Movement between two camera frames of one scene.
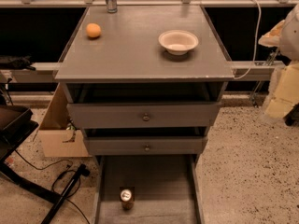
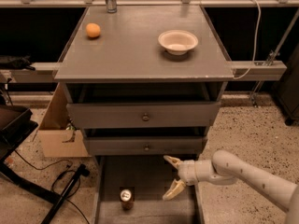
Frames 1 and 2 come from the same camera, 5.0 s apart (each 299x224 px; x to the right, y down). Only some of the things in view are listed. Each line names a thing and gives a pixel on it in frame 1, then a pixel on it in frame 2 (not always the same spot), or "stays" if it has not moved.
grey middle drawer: (147, 146) stays
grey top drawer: (141, 115) stays
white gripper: (291, 35) -> (187, 172)
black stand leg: (82, 171) stays
